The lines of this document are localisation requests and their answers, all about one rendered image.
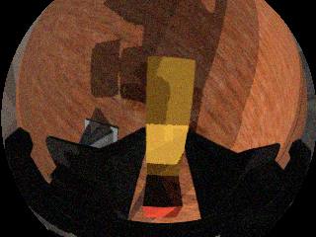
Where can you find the dark grey wedge stand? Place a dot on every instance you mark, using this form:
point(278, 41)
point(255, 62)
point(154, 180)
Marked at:
point(98, 134)

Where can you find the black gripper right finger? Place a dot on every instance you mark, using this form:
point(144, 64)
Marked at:
point(217, 171)

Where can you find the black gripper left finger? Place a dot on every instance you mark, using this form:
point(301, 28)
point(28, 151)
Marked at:
point(114, 167)

